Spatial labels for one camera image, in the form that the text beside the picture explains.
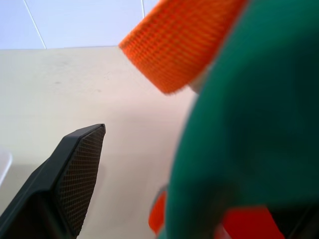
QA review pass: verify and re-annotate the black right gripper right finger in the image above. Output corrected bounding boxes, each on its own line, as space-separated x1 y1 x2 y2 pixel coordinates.
286 202 319 239

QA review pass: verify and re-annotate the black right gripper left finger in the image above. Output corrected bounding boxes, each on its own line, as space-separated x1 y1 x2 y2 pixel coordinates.
0 123 106 239

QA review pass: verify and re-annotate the orange and teal backpack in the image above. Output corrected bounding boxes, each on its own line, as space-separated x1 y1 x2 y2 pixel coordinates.
118 0 319 239

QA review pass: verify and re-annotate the white box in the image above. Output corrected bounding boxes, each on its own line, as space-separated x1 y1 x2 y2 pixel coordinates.
0 147 13 188

